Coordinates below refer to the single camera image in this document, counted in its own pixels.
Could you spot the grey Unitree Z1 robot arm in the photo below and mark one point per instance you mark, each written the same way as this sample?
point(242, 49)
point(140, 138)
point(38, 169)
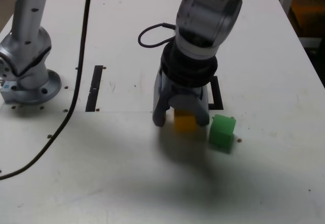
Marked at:
point(28, 43)

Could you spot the green cube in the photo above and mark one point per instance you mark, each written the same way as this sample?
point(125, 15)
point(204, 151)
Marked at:
point(221, 135)

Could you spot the black tape strip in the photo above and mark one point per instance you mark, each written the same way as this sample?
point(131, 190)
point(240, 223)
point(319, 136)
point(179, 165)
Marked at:
point(95, 89)

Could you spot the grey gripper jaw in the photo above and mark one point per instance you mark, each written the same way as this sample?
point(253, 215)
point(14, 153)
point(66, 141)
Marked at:
point(185, 102)

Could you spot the yellow cube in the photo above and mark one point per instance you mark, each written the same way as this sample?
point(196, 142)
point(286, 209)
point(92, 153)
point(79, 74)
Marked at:
point(184, 123)

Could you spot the black tape square outline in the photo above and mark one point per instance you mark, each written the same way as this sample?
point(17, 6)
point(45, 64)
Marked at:
point(217, 94)

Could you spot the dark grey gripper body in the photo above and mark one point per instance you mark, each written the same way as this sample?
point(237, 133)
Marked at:
point(188, 91)

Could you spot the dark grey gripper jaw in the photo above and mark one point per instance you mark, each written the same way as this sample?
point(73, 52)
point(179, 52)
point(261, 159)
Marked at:
point(160, 102)

